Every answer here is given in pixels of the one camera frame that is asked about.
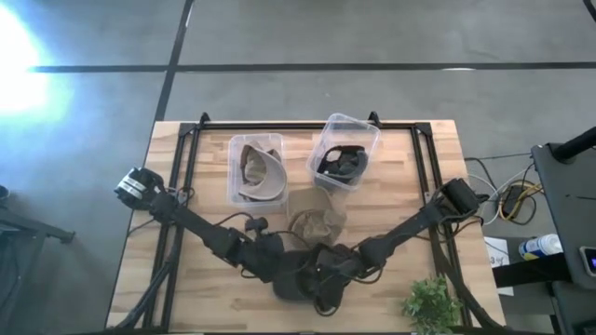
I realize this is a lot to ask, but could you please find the white and blue spray can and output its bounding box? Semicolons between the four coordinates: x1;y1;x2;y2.
518;234;564;261

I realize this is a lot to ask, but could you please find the white cable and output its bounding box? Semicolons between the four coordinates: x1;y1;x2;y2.
467;167;532;227

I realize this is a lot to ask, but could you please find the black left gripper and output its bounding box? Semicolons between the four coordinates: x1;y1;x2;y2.
244;216;302;284

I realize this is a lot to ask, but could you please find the dark grey cart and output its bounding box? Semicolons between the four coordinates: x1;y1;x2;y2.
530;141;596;335

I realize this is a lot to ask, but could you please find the black floor stand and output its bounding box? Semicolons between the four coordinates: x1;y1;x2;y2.
0;184;76;335

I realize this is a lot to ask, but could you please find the tan cap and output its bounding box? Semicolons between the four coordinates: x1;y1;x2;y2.
286;185;348;248
237;139;286;202
241;153;271;190

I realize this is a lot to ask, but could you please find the black metal table frame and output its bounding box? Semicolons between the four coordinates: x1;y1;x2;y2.
111;111;508;335

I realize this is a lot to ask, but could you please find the device with blue screen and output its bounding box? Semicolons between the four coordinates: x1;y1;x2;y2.
579;246;596;278

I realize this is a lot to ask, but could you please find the black cable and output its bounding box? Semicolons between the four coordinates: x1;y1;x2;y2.
464;152;533;187

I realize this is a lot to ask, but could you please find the yellow cable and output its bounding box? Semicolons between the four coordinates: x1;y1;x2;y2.
498;182;544;221

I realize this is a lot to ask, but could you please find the black power adapter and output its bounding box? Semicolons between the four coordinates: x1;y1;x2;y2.
505;185;528;214

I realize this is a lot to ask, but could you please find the green artificial plant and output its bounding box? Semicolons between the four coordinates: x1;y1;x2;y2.
402;276;463;335

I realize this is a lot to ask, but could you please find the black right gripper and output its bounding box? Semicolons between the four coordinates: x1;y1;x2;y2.
315;244;363;314

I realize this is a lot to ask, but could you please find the clear plastic bin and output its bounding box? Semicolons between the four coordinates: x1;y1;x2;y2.
305;112;382;193
226;132;288;208

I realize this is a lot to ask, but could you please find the black pole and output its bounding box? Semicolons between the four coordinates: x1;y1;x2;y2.
551;125;596;164

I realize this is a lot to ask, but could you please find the white paper sheet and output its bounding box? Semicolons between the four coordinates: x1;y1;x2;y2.
483;235;515;298

